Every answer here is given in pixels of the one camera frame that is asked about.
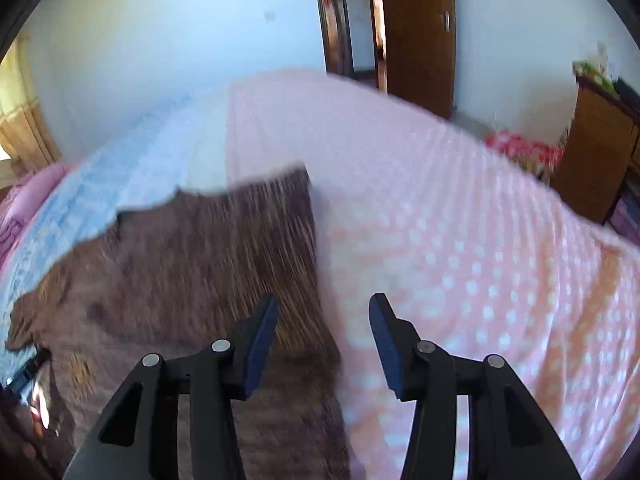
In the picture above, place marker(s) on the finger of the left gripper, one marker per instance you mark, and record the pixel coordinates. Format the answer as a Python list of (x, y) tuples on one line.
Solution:
[(20, 380)]

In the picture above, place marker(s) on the yellow patterned curtain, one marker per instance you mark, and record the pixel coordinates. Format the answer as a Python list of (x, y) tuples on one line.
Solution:
[(25, 134)]

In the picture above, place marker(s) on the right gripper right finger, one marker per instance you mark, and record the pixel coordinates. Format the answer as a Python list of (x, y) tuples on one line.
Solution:
[(510, 436)]

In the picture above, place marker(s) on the red patterned bag on floor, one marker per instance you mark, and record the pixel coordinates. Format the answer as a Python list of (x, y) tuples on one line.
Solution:
[(534, 157)]

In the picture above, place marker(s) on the green cloth on desk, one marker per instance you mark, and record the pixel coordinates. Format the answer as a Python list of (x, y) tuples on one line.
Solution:
[(584, 69)]

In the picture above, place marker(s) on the brown wooden desk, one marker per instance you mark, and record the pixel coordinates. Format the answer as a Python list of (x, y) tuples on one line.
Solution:
[(599, 149)]

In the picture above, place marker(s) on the brown knitted sun-pattern sweater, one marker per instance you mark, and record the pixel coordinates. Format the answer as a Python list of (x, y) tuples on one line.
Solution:
[(170, 280)]

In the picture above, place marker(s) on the pink and blue bedsheet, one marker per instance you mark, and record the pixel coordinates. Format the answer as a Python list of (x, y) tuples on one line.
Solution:
[(479, 255)]

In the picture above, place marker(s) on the brown wooden door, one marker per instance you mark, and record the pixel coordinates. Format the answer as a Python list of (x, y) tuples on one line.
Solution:
[(421, 52)]

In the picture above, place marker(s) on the purple books under desk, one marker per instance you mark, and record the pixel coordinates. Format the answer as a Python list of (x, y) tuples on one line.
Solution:
[(625, 218)]

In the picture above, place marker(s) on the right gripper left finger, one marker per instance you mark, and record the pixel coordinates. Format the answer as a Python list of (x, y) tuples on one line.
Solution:
[(136, 435)]

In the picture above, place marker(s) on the pink folded blanket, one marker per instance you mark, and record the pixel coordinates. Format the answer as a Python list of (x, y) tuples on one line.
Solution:
[(23, 201)]

